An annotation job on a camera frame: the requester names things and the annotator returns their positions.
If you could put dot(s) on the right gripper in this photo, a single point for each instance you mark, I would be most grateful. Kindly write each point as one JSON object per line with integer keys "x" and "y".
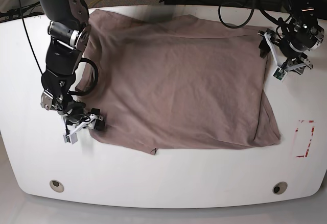
{"x": 75, "y": 110}

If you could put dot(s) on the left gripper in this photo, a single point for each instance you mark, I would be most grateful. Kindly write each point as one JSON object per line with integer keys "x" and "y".
{"x": 299, "y": 35}

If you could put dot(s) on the mauve brown T-shirt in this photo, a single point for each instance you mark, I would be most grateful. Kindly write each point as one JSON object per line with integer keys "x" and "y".
{"x": 185, "y": 83}

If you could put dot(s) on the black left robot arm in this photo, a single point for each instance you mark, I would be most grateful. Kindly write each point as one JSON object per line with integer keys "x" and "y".
{"x": 296, "y": 9}

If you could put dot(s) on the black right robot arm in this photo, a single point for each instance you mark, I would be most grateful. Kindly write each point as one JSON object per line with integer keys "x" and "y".
{"x": 69, "y": 31}

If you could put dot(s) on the red tape rectangle marking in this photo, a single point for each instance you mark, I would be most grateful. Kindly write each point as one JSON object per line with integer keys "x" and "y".
{"x": 303, "y": 138}

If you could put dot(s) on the black tripod stand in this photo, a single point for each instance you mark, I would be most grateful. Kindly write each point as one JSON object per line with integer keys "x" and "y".
{"x": 26, "y": 11}

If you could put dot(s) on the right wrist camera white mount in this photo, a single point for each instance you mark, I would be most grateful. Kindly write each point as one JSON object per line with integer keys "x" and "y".
{"x": 72, "y": 128}

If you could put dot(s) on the left table cable grommet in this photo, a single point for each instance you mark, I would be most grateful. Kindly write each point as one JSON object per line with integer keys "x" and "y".
{"x": 56, "y": 186}

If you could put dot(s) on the table cable grommet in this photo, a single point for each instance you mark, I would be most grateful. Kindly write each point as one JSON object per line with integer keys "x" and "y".
{"x": 56, "y": 186}
{"x": 280, "y": 188}

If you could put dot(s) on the right table cable grommet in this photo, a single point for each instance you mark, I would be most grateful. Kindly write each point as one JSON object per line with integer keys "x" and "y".
{"x": 280, "y": 188}

